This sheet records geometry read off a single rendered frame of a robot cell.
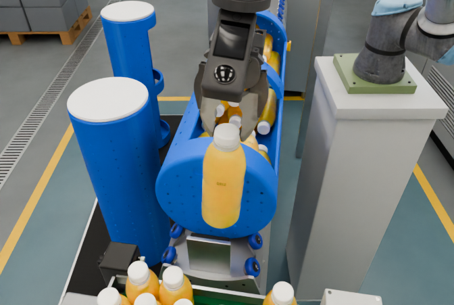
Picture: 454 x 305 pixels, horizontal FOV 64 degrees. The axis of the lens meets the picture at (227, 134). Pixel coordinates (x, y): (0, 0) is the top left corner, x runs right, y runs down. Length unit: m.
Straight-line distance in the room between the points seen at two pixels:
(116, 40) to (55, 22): 2.38
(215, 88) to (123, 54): 1.69
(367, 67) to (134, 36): 1.25
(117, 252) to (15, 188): 1.86
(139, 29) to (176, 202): 1.28
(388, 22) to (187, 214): 0.73
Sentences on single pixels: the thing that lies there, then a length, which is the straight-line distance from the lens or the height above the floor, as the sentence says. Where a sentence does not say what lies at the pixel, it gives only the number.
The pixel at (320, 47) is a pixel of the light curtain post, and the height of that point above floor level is 0.84.
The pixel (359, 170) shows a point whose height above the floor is 0.89.
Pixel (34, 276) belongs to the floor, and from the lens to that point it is 2.23.
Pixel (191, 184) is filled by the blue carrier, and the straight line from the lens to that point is 0.82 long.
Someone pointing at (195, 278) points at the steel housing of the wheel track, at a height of 0.93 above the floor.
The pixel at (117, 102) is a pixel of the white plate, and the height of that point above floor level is 1.04.
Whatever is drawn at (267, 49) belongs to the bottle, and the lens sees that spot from 1.40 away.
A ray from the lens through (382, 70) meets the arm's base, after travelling 1.16.
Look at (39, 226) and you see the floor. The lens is 2.42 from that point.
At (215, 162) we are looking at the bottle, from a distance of 0.54.
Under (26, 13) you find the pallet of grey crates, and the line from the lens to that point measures 4.46.
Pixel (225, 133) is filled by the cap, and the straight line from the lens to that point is 0.53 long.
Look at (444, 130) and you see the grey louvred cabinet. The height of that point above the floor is 0.19.
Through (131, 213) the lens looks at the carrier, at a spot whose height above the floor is 0.57.
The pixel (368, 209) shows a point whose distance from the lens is 1.45.
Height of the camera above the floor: 1.74
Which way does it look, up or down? 39 degrees down
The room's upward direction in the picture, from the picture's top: straight up
